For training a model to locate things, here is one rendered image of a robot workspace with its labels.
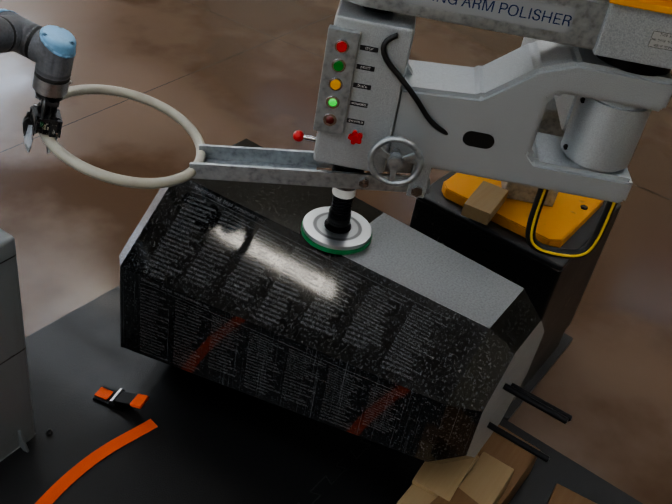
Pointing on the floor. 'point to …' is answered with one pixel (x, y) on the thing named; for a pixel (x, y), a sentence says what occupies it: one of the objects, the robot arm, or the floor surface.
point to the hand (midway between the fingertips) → (38, 147)
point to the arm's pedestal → (13, 357)
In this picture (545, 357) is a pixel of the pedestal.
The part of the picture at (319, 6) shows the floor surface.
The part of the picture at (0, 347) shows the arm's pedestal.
